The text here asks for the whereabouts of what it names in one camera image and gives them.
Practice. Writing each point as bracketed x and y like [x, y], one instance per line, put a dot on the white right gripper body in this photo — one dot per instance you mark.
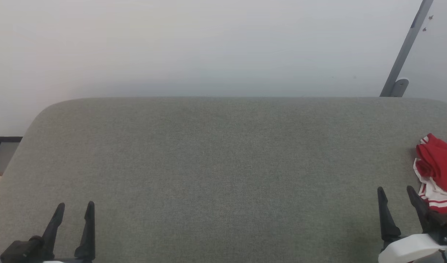
[409, 248]

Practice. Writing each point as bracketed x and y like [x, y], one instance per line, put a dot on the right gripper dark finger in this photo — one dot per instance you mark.
[387, 226]
[422, 212]

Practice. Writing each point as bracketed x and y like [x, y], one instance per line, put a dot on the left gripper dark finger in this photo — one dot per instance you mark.
[54, 230]
[88, 241]

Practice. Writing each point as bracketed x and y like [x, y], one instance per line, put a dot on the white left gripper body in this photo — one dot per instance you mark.
[73, 261]

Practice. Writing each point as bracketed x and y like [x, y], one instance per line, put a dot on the red garment with white trim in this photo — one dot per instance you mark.
[440, 164]

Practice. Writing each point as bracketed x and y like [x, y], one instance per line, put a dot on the black framed panel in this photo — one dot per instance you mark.
[2, 153]

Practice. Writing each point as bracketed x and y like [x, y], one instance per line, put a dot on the grey fabric sofa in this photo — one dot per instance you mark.
[223, 175]

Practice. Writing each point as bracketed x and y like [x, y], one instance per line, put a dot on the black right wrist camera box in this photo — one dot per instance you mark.
[444, 223]

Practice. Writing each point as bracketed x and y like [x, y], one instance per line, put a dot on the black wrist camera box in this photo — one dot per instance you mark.
[444, 223]
[22, 250]

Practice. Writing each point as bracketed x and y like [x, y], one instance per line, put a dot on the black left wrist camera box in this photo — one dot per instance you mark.
[22, 250]

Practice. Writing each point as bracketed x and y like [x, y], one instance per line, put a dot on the grey post foot bracket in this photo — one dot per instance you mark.
[400, 87]

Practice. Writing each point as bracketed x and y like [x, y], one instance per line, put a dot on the grey metal post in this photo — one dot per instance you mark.
[406, 47]

